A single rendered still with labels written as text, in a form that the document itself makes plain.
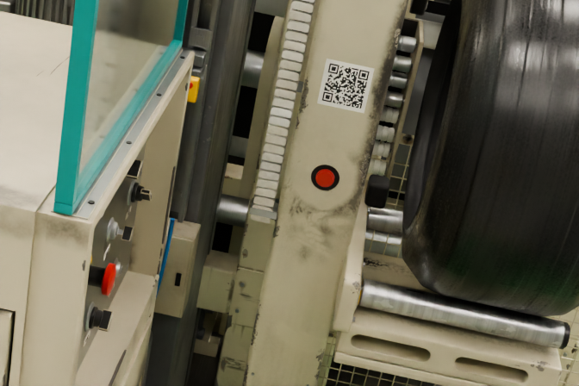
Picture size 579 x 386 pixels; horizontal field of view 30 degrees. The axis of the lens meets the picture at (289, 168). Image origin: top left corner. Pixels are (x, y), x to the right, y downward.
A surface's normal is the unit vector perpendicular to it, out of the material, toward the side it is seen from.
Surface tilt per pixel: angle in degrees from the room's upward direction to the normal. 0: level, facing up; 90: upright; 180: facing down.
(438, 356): 90
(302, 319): 90
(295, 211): 90
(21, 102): 0
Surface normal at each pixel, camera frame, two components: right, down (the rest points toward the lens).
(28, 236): -0.11, 0.40
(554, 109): -0.01, -0.04
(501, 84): -0.26, -0.16
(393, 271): 0.18, -0.89
